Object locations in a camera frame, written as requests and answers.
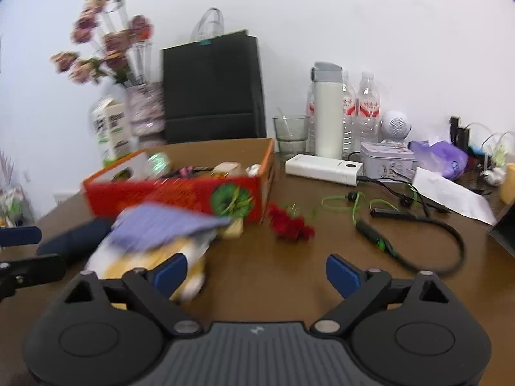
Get purple cloth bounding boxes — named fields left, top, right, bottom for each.
left=108, top=203, right=233, bottom=251

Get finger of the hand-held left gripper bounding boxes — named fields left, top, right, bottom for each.
left=0, top=254, right=67, bottom=303
left=0, top=226, right=42, bottom=247

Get pink mottled vase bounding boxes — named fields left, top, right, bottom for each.
left=126, top=82, right=167, bottom=148

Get clear water bottle red label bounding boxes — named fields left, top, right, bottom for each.
left=342, top=70, right=360, bottom=158
left=306, top=82, right=317, bottom=154
left=356, top=71, right=382, bottom=145

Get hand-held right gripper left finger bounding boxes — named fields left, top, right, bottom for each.
left=62, top=253, right=202, bottom=338

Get small white round speaker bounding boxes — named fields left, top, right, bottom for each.
left=380, top=110, right=412, bottom=144

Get black charging cable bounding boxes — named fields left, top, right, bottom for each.
left=347, top=151, right=452, bottom=215

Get wooden desktop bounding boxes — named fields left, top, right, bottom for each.
left=34, top=139, right=515, bottom=386

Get red dried flower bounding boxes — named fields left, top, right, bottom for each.
left=267, top=204, right=315, bottom=243

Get purple plastic bag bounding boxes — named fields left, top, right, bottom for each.
left=408, top=140, right=470, bottom=181

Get white power bank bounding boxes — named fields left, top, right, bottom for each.
left=285, top=153, right=365, bottom=186

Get black charger plugs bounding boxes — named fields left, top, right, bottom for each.
left=449, top=115, right=472, bottom=158

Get dark laptop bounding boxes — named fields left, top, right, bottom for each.
left=487, top=204, right=515, bottom=259

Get white wall outlet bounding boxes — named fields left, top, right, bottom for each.
left=53, top=191, right=84, bottom=207

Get white milk carton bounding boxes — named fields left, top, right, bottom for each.
left=90, top=96, right=132, bottom=162

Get clear glass cup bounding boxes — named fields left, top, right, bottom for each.
left=273, top=115, right=311, bottom=160

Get dried pink flowers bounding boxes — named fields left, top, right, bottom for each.
left=50, top=0, right=156, bottom=88

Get yellow object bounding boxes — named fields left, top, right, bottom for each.
left=500, top=163, right=515, bottom=205

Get storage rack with items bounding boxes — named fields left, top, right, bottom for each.
left=0, top=151, right=30, bottom=226

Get red cardboard box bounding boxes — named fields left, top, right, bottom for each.
left=82, top=137, right=276, bottom=224

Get small yellow block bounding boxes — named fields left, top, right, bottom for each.
left=219, top=218, right=245, bottom=239

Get white paper sheet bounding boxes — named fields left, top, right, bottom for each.
left=410, top=166, right=498, bottom=226

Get white cables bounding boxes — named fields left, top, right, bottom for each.
left=467, top=123, right=515, bottom=189

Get grey tin box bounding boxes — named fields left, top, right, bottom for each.
left=359, top=142, right=417, bottom=182

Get white thermos bottle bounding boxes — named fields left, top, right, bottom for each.
left=311, top=62, right=344, bottom=160

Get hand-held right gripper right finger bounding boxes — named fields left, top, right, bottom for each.
left=311, top=254, right=453, bottom=337

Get black green neckband earphones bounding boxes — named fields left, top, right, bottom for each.
left=321, top=191, right=466, bottom=277

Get dark navy umbrella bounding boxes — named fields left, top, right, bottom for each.
left=37, top=217, right=118, bottom=267

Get black paper bag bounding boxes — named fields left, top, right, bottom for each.
left=161, top=7, right=267, bottom=144

